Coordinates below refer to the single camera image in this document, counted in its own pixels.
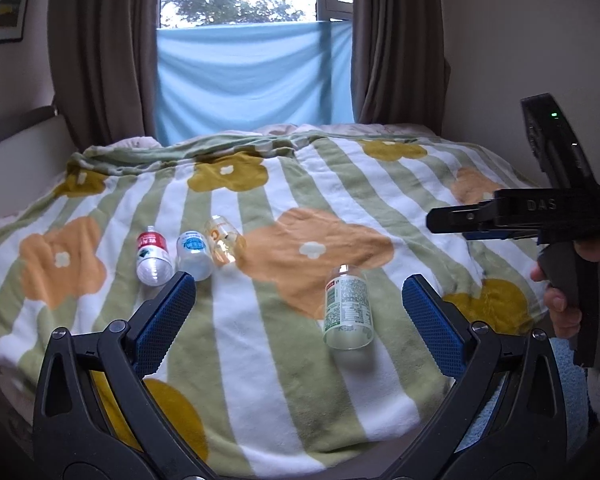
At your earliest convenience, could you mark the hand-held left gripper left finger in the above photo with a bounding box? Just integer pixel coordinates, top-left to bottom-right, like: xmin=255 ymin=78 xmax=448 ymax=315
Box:
xmin=32 ymin=270 xmax=221 ymax=480

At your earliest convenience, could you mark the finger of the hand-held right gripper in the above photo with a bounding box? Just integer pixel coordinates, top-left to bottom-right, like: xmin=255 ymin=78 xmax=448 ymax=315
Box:
xmin=426 ymin=199 xmax=497 ymax=234
xmin=462 ymin=229 xmax=538 ymax=241

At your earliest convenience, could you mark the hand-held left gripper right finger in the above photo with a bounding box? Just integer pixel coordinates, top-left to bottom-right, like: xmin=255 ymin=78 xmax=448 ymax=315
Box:
xmin=375 ymin=274 xmax=568 ymax=480

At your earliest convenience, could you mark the person's right hand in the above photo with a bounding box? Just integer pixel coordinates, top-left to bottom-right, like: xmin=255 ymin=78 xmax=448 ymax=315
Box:
xmin=530 ymin=237 xmax=600 ymax=341

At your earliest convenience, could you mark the clear bottle with red label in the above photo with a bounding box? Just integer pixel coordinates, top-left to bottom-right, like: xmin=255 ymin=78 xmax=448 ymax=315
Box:
xmin=136 ymin=226 xmax=175 ymax=287

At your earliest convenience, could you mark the clear bottle with blue label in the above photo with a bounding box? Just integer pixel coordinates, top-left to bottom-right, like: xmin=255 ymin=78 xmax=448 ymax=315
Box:
xmin=176 ymin=230 xmax=214 ymax=282

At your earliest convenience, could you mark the clear bottle with green label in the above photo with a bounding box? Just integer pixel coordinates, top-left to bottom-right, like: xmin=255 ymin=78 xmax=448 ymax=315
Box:
xmin=322 ymin=263 xmax=375 ymax=351

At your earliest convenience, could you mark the clear bottle with orange label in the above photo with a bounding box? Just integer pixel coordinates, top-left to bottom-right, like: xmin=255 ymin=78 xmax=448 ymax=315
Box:
xmin=204 ymin=215 xmax=247 ymax=268

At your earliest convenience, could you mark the striped floral blanket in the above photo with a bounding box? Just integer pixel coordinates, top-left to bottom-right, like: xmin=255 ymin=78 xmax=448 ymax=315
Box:
xmin=0 ymin=130 xmax=556 ymax=478

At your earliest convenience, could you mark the brown curtain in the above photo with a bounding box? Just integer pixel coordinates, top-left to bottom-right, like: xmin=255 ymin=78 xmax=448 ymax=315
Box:
xmin=47 ymin=0 xmax=163 ymax=151
xmin=350 ymin=0 xmax=452 ymax=126

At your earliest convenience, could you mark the white pillow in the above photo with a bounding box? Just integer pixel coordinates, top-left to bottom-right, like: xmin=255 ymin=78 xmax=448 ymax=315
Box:
xmin=0 ymin=107 xmax=79 ymax=223

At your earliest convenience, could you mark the light blue hanging cloth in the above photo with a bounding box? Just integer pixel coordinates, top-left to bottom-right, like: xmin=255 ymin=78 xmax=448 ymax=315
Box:
xmin=155 ymin=20 xmax=356 ymax=146

